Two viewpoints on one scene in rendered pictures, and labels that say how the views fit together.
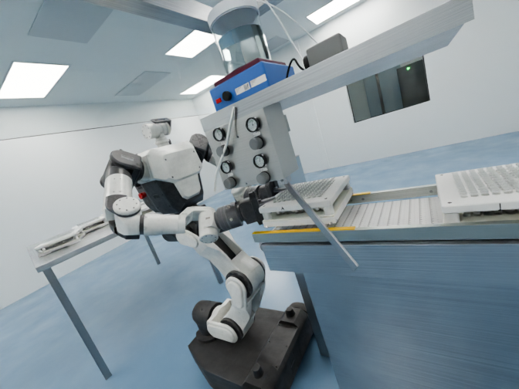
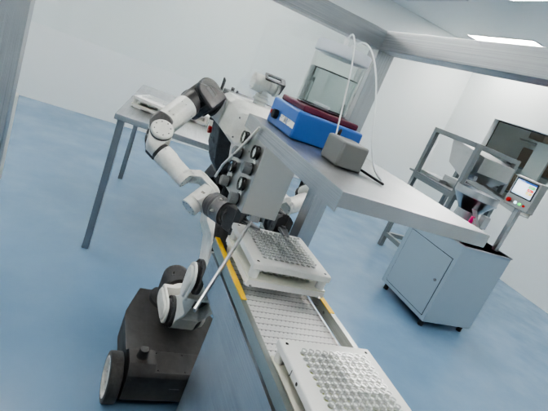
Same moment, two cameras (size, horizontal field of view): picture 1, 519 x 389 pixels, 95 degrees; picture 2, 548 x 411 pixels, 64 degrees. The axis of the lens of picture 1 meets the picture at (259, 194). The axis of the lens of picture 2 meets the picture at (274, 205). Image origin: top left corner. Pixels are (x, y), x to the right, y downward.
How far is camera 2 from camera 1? 77 cm
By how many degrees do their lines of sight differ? 27
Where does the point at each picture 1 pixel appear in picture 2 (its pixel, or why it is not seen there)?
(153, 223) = (164, 157)
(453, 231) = (261, 359)
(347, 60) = (299, 166)
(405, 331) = not seen: outside the picture
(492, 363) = not seen: outside the picture
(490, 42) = not seen: outside the picture
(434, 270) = (240, 380)
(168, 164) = (239, 123)
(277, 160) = (246, 195)
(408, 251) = (243, 349)
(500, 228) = (271, 383)
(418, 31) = (321, 187)
